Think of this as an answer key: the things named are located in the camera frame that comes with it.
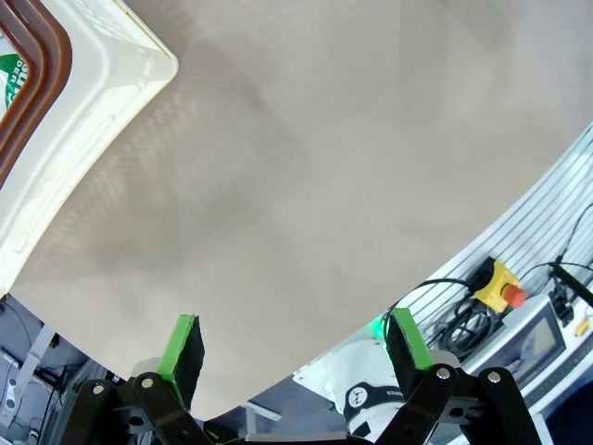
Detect black cable bundle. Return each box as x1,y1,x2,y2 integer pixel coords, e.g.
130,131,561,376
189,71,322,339
392,276,507,362

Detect cream shopping basket brown handles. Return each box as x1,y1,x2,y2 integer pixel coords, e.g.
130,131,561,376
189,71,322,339
0,0,180,297

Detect yellow emergency stop button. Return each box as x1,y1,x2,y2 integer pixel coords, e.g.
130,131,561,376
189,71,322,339
473,258,528,313

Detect aluminium rail frame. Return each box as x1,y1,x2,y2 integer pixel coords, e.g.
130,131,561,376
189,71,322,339
296,124,593,445

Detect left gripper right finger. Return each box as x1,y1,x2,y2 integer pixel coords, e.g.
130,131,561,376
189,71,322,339
378,307,542,445

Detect grey screen device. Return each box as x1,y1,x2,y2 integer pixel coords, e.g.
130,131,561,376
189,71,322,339
506,295,572,387

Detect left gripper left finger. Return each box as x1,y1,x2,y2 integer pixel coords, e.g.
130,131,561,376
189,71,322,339
61,312,208,445

